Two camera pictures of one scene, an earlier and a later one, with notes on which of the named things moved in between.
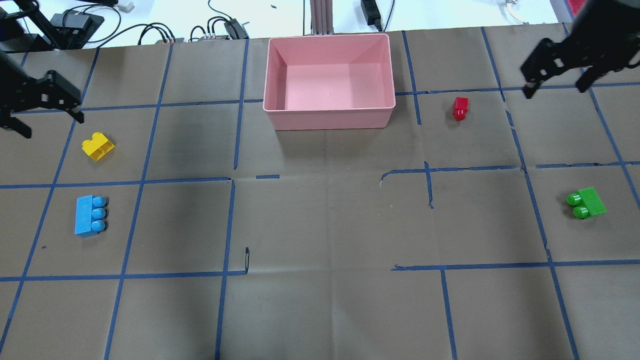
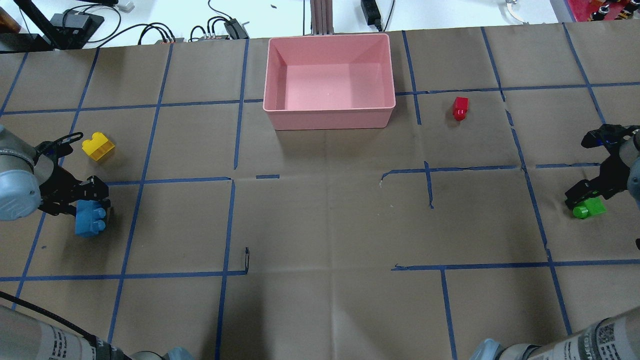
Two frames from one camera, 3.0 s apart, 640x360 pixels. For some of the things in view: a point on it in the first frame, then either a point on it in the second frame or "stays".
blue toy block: (90, 213) stays
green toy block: (586, 202) stays
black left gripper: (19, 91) -> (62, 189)
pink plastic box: (329, 82) stays
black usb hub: (234, 30) stays
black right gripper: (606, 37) -> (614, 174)
